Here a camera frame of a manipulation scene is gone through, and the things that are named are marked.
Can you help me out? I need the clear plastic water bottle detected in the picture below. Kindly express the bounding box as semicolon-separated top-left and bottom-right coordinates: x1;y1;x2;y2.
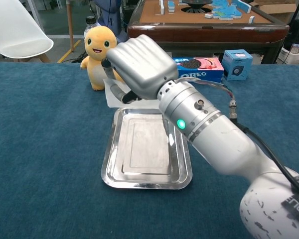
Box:
84;15;102;38

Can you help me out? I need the shiny metal tray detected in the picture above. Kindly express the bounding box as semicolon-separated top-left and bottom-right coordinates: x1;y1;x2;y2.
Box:
101;107;193;190

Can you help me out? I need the brown cardboard box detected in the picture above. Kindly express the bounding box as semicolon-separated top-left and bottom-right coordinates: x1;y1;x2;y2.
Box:
253;0;299;23

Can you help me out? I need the wooden post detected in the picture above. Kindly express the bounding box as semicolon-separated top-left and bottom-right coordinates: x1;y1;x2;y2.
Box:
66;0;75;53

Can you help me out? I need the blue Oreo cookie box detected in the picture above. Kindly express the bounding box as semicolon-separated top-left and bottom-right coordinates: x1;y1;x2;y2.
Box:
173;57;225;83

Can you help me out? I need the blue table cloth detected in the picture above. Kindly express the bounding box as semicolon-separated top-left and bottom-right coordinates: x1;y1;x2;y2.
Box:
0;62;299;239

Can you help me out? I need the long blue tile row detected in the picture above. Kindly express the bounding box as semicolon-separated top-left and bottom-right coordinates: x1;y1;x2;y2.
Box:
233;0;252;13

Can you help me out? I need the blue mahjong tile pile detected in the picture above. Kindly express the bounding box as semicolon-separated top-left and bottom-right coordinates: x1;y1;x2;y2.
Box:
211;0;243;20

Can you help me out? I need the white chair with wooden legs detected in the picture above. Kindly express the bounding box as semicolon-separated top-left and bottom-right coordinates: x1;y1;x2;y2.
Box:
0;0;54;63

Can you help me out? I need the white plastic crate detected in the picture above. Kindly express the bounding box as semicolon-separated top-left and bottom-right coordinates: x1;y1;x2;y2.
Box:
280;42;299;66

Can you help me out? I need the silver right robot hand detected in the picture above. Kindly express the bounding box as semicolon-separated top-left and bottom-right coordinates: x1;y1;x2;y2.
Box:
101;34;179;105

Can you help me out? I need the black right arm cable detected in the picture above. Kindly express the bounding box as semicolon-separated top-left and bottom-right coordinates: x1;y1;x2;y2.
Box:
175;77;299;196

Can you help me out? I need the black mahjong table dome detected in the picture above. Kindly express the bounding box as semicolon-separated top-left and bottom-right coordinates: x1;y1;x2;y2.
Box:
181;0;213;13

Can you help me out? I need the blue grey machine base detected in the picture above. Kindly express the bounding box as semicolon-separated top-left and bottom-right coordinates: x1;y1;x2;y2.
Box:
93;0;129;48

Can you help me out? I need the yellow plush dinosaur toy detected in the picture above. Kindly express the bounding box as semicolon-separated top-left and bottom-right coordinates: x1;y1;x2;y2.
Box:
80;25;125;92

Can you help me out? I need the brown mahjong table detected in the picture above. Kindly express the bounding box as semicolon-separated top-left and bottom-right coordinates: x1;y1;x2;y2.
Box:
127;0;290;65

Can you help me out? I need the white paper sheet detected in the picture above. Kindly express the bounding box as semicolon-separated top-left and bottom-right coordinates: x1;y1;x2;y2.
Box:
103;74;160;109

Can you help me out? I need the small light blue box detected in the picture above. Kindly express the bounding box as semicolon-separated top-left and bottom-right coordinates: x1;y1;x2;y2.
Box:
221;49;254;82

